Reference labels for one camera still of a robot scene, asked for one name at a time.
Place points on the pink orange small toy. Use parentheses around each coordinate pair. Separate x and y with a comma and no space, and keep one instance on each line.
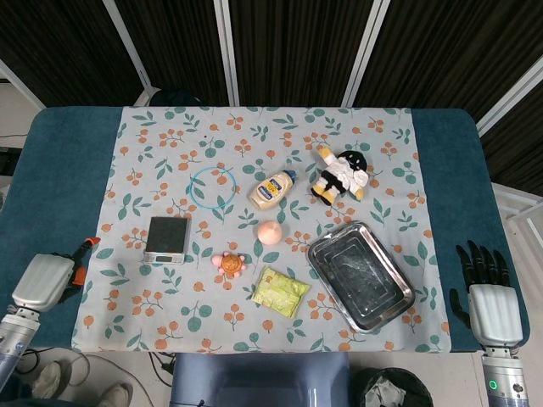
(230,263)

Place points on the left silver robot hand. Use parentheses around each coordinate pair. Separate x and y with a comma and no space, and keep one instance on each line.
(42,282)

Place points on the dark chair behind table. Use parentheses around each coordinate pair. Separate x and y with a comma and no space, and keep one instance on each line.
(174,98)

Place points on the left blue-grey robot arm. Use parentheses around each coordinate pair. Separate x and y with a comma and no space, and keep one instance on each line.
(15,339)

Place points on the dark partition screen white frames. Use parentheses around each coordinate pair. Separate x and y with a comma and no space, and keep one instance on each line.
(292,51)

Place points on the mayonnaise squeeze bottle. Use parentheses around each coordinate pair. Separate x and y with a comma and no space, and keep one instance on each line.
(269,191)

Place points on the white shoe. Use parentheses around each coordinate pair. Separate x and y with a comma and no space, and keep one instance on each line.
(48,379)
(116,396)

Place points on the digital kitchen scale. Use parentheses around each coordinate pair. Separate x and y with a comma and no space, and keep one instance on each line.
(167,233)

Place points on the yellow-green snack packet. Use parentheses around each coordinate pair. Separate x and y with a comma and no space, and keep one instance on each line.
(280,292)

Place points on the rectangular steel tray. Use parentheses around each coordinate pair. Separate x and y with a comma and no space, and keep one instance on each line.
(360,275)

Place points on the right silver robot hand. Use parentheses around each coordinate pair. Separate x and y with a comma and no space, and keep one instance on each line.
(494,309)

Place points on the black trash bin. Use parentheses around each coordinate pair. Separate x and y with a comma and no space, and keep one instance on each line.
(392,388)

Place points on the floral patterned tablecloth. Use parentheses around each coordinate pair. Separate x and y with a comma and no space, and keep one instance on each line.
(169,309)

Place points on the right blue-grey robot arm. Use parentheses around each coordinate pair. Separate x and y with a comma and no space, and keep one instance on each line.
(505,377)

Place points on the peach coloured ball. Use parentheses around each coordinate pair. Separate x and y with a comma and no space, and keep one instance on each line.
(270,233)

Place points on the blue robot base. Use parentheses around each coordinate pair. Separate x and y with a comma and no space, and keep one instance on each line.
(259,381)

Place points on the black white plush penguin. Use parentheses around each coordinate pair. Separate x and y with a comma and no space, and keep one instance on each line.
(341,176)

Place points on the white metal rack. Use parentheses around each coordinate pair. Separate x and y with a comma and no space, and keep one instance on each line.
(524,216)

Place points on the teal table cover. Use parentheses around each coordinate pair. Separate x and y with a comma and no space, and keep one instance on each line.
(63,191)

